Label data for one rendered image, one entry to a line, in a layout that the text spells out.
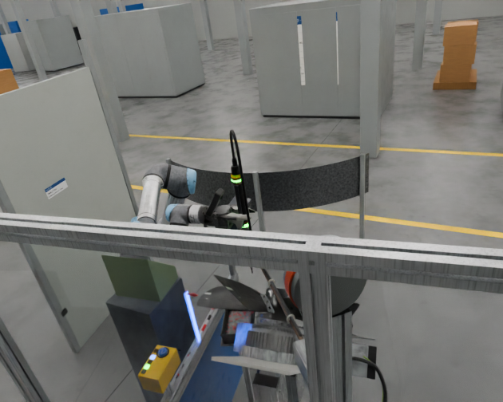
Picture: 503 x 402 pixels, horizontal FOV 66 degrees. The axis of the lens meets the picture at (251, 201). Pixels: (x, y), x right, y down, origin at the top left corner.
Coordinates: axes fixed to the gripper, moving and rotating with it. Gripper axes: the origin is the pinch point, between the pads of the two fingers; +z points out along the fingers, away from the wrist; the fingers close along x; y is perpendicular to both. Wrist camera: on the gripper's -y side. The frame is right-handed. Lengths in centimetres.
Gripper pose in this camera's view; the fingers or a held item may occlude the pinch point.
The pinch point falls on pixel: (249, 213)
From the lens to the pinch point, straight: 147.5
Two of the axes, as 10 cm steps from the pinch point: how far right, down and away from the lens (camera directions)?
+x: -3.0, 4.9, -8.2
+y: 1.2, 8.7, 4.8
